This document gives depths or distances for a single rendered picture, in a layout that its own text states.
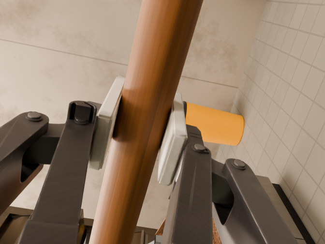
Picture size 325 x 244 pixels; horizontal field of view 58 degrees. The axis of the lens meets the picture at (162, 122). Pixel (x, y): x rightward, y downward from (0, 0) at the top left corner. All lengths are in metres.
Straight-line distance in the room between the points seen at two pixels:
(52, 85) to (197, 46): 1.80
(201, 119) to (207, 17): 1.15
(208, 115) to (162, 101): 2.98
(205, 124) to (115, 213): 2.93
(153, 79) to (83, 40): 3.44
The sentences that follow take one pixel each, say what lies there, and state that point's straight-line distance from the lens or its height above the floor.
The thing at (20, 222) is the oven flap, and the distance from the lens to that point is 2.34.
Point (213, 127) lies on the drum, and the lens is 3.13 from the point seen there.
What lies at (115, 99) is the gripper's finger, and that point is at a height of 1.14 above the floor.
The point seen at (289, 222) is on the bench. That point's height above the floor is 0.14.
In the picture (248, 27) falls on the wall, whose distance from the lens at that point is 3.59.
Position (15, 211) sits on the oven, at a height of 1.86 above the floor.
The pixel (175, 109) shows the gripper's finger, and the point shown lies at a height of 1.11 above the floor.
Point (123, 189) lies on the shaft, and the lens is 0.18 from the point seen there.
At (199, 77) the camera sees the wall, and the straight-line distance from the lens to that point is 3.58.
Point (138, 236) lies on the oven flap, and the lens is 2.25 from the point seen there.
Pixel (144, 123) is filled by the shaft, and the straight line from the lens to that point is 0.16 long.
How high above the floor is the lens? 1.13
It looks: 5 degrees down
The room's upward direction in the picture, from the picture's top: 79 degrees counter-clockwise
